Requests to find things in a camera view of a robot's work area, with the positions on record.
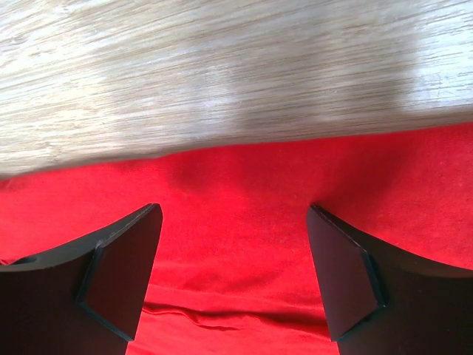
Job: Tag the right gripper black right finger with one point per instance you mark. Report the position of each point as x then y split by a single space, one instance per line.
381 299

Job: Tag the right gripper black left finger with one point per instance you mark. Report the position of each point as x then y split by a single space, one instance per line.
84 296

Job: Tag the red t shirt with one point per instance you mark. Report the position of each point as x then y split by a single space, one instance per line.
233 272

